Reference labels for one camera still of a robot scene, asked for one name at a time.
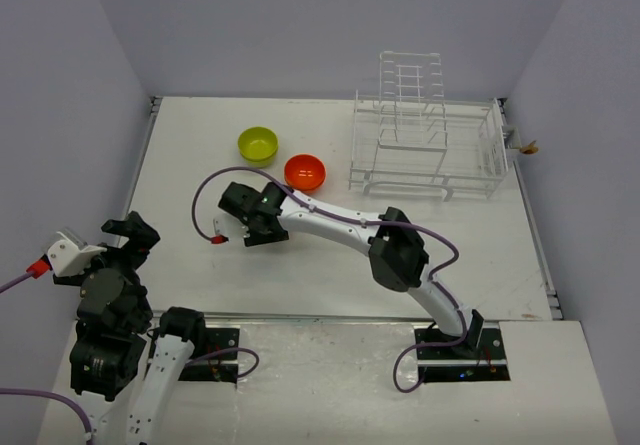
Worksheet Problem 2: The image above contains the orange bowl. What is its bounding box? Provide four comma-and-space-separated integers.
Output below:
284, 154, 326, 191
284, 169, 326, 193

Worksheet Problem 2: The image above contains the lime green bowl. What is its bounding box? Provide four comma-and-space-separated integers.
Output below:
239, 147, 278, 168
237, 126, 279, 150

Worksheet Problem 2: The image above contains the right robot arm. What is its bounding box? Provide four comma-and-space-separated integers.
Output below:
218, 182, 484, 358

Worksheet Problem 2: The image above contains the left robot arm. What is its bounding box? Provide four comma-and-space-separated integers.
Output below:
65, 212, 208, 444

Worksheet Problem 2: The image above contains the small brown object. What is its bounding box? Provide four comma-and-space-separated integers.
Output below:
519, 140, 539, 155

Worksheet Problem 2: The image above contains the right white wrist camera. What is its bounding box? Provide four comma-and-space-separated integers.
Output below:
210, 215, 229, 245

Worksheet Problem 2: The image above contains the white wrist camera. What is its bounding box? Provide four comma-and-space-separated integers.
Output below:
43, 228, 107, 277
210, 215, 229, 245

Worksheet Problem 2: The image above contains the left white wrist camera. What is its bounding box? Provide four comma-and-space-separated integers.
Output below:
43, 228, 107, 277

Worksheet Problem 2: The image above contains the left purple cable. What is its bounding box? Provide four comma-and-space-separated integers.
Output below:
0, 259, 96, 445

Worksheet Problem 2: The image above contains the aluminium table edge rail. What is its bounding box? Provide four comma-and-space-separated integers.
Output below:
117, 95, 163, 218

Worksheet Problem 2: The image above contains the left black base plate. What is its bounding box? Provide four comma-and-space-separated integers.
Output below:
179, 327, 240, 384

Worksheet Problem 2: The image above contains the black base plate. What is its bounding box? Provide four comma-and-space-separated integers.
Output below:
416, 327, 511, 384
179, 327, 240, 384

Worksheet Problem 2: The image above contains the white wire dish rack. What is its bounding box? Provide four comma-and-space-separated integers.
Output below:
348, 51, 509, 200

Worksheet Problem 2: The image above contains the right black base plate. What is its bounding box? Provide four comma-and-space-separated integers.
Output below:
416, 327, 511, 384

